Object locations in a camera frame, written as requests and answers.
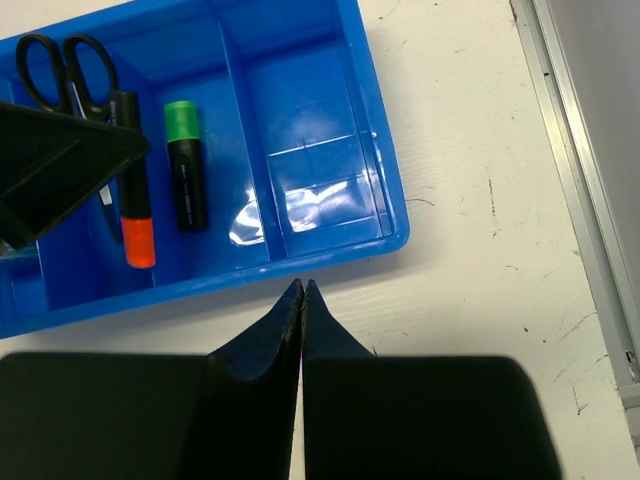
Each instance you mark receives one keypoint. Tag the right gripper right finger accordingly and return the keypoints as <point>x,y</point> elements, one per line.
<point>415,417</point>

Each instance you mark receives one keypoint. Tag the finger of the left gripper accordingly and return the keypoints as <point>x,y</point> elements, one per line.
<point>52,163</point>

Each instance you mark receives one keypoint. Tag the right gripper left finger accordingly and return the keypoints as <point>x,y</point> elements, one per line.
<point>228,414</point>

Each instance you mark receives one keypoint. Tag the black handled scissors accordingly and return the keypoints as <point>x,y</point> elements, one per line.
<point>74,97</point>

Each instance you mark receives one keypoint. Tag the orange highlighter marker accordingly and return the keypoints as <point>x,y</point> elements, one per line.
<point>133,189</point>

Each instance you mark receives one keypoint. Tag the green highlighter marker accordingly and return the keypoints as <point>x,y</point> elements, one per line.
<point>186,164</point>

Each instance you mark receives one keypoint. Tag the blue plastic compartment tray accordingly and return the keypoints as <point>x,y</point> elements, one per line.
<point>300,170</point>

